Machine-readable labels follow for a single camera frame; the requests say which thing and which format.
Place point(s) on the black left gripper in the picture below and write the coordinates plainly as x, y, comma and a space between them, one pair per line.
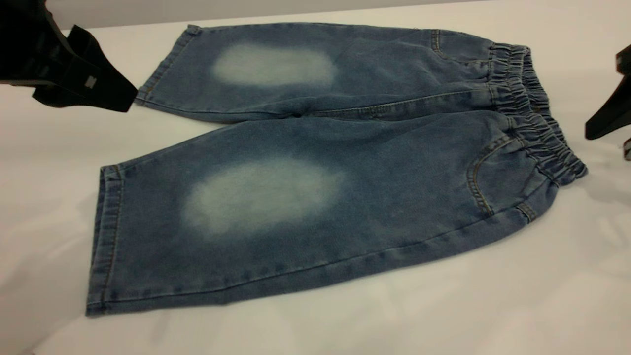
24, 44

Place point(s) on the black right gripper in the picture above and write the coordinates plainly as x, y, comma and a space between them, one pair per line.
625, 59

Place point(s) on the blue faded denim pants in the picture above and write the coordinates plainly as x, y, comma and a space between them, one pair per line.
345, 172

